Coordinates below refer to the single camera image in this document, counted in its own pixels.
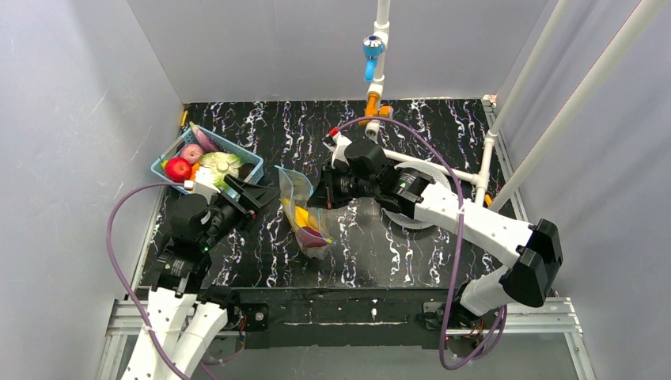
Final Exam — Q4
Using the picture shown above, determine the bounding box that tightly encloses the yellow banana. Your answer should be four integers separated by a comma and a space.
281, 198, 317, 229

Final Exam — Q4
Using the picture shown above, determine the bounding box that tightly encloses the clear zip top bag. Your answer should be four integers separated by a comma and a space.
275, 165, 333, 260

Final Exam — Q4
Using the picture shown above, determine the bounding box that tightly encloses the purple sweet potato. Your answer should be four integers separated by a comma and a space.
295, 226, 332, 249

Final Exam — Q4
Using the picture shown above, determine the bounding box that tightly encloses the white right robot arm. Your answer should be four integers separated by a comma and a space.
307, 136, 563, 319

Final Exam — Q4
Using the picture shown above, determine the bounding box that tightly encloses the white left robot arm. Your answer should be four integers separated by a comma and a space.
122, 177, 280, 379

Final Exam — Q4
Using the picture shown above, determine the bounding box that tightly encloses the blue plastic basket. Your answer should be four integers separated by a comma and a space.
150, 123, 263, 198

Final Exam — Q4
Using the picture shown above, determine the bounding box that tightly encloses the green white cabbage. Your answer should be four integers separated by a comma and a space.
199, 152, 244, 190

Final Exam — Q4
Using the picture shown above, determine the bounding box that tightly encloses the small orange carrot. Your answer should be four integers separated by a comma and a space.
189, 163, 200, 181

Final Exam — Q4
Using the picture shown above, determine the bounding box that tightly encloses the red apple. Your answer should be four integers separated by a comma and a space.
163, 157, 192, 182

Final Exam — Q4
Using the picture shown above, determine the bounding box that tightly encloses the white perforated spool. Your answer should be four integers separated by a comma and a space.
379, 161, 451, 230

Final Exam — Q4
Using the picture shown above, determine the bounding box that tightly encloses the pink peach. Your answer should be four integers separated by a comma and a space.
179, 144, 205, 165

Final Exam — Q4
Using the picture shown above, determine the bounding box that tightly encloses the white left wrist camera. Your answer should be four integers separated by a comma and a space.
183, 180, 220, 203

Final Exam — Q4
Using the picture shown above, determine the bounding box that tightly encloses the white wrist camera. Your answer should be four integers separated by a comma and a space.
183, 180, 220, 203
323, 127, 352, 170

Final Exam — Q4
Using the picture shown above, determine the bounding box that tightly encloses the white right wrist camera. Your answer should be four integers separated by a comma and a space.
323, 127, 352, 170

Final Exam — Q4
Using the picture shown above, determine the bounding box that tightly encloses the white pvc pipe frame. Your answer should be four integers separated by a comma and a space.
366, 1, 667, 211

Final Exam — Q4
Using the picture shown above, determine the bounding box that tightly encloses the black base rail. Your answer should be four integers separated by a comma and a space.
233, 287, 447, 349

